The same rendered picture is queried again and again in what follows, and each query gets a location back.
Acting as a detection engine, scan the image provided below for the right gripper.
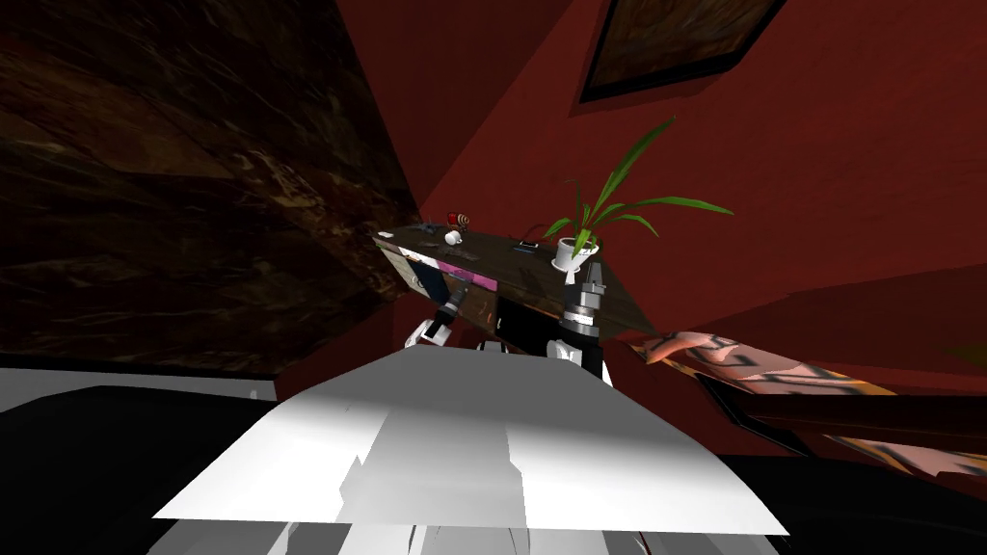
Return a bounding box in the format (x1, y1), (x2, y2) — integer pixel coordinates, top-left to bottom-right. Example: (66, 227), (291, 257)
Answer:
(569, 261), (608, 316)

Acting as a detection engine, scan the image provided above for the pink drawer front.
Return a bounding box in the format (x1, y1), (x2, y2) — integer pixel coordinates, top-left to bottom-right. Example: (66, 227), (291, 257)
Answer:
(436, 259), (499, 294)

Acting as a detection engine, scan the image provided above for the green plant in white pot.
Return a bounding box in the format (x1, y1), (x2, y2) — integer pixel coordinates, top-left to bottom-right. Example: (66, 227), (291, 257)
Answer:
(543, 115), (735, 276)

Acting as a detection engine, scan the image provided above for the dark wooden desk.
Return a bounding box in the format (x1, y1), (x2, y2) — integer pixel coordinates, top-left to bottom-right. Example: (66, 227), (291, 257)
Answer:
(373, 219), (658, 345)

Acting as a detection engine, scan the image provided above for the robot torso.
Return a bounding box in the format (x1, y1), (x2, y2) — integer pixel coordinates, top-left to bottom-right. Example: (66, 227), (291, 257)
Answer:
(152, 338), (791, 555)

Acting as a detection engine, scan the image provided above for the pink patterned bed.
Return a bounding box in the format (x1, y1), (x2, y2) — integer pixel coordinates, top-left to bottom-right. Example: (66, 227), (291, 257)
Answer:
(630, 330), (987, 481)

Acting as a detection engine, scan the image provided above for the dark framed wall picture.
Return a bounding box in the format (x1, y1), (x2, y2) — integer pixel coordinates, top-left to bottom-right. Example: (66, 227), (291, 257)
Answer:
(577, 0), (789, 106)

